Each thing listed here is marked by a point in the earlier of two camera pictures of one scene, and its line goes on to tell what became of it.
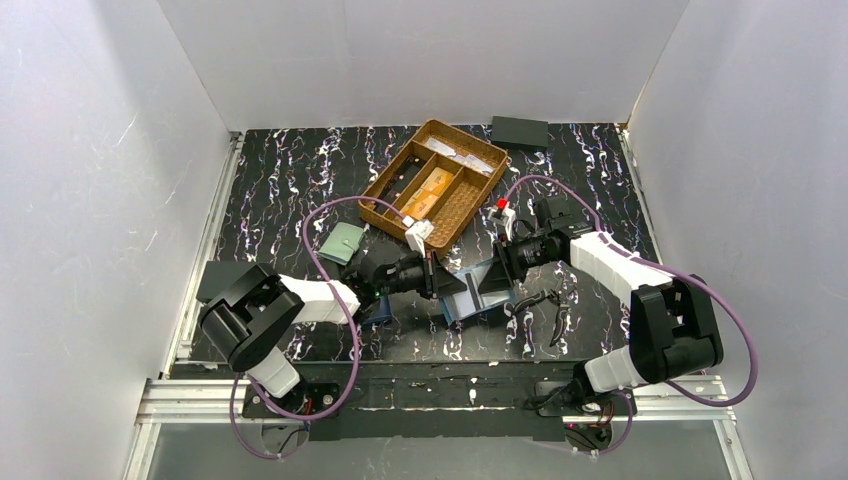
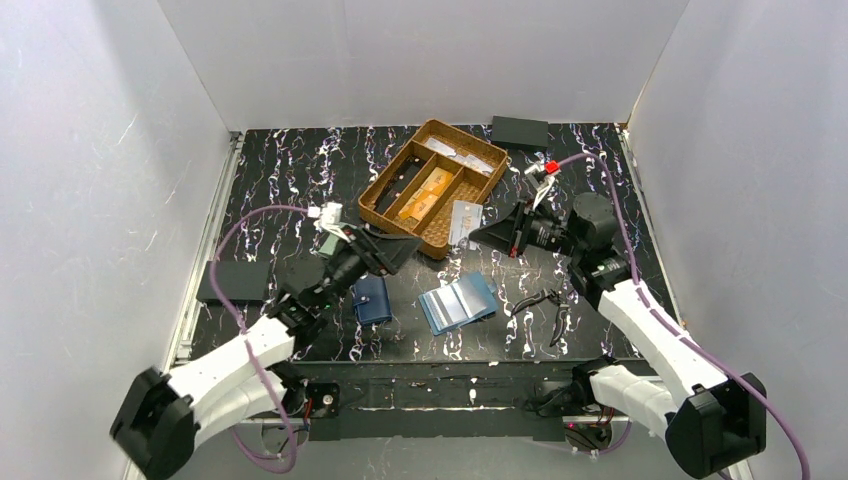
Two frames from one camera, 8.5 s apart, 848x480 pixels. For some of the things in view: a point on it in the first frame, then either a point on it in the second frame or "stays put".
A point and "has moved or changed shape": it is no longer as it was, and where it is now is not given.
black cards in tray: (398, 181) stays put
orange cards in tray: (427, 194) stays put
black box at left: (218, 277) stays put
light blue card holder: (471, 301) has moved or changed shape
